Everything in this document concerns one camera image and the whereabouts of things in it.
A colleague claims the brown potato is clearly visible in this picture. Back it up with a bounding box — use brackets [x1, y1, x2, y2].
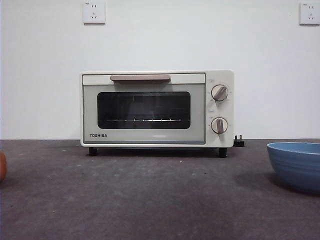
[0, 151, 8, 182]

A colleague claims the white wall socket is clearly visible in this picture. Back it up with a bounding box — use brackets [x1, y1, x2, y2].
[83, 0, 106, 25]
[299, 2, 320, 26]

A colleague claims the black power plug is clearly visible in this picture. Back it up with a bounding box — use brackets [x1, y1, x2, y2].
[233, 134, 246, 147]

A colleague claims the cream Toshiba toaster oven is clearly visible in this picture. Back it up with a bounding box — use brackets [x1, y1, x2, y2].
[79, 69, 235, 159]

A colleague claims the metal wire oven rack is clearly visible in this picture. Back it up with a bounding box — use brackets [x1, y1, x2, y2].
[103, 118, 182, 124]

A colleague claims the glass oven door with handle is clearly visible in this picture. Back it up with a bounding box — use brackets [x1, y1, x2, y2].
[82, 72, 206, 145]

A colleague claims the blue ribbed bowl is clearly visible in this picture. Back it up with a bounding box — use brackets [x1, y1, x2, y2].
[266, 141, 320, 195]

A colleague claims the cream round oven knob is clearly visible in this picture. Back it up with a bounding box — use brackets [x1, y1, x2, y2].
[211, 84, 229, 102]
[210, 117, 229, 136]

